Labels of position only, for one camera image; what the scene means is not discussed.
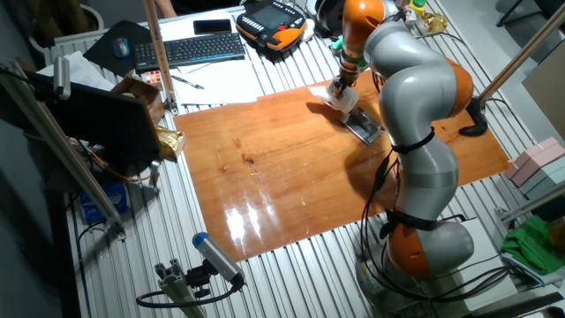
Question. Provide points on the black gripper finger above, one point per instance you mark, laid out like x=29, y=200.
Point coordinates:
x=338, y=93

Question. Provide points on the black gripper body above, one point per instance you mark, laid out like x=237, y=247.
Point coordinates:
x=343, y=83

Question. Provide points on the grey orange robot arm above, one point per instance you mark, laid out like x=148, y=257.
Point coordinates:
x=419, y=88

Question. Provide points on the bare person forearm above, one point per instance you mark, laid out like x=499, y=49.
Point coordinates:
x=165, y=6

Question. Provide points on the black orange teach pendant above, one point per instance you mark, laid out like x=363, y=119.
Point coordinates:
x=269, y=17

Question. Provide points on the wooden board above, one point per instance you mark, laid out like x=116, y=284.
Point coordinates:
x=273, y=176

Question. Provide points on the crumpled gold foil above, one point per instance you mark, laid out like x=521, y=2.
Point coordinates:
x=433, y=23

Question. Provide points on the large white paper sheet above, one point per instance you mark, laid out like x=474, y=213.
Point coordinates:
x=225, y=84

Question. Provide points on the black c-clamp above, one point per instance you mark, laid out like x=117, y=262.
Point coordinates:
x=476, y=123

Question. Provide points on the black smartphone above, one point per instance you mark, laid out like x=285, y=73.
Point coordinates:
x=212, y=26

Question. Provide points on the black pen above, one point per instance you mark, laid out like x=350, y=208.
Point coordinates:
x=187, y=82

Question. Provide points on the black computer keyboard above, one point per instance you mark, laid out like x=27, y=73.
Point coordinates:
x=190, y=50

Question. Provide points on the gold foil packet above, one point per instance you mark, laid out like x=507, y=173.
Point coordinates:
x=172, y=143

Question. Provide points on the white paper under phone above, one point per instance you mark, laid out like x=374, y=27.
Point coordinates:
x=176, y=26

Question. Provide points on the colourful cube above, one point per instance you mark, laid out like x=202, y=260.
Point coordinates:
x=152, y=77

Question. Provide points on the brown cardboard box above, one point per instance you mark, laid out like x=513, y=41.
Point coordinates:
x=150, y=99

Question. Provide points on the pink box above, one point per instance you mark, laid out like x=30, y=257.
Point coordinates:
x=532, y=152
x=545, y=161

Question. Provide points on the beige board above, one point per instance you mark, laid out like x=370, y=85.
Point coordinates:
x=547, y=97

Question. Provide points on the black chair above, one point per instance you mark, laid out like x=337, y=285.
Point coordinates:
x=547, y=6

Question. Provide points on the aluminium bar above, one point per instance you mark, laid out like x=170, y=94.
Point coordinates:
x=529, y=203

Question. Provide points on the dark computer mouse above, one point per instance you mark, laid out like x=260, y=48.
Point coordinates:
x=121, y=47

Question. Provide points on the pale teal box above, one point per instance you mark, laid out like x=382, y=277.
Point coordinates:
x=547, y=179

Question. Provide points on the black mouse pad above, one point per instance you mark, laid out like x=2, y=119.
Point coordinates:
x=99, y=55

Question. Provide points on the black flat panel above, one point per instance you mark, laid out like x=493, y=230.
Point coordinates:
x=97, y=119

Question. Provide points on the green cloth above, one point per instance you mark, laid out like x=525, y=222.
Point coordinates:
x=534, y=243

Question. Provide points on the white paper stack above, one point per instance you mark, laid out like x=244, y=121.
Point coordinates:
x=84, y=70

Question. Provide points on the blue box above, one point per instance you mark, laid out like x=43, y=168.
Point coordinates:
x=106, y=201

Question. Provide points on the aluminium diagonal beam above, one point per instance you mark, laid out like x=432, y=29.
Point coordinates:
x=66, y=154

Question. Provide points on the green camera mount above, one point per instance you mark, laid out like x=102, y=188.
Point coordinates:
x=337, y=44

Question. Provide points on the frame pole held by clamp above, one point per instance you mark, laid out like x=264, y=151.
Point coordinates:
x=521, y=57

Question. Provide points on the wooden frame post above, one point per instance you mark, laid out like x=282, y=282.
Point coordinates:
x=160, y=57

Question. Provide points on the silver camera with blue end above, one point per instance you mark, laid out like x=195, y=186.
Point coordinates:
x=216, y=258

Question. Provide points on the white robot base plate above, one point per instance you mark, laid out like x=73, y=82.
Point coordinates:
x=490, y=265

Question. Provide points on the aluminium profile camera mount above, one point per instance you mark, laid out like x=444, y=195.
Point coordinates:
x=176, y=287

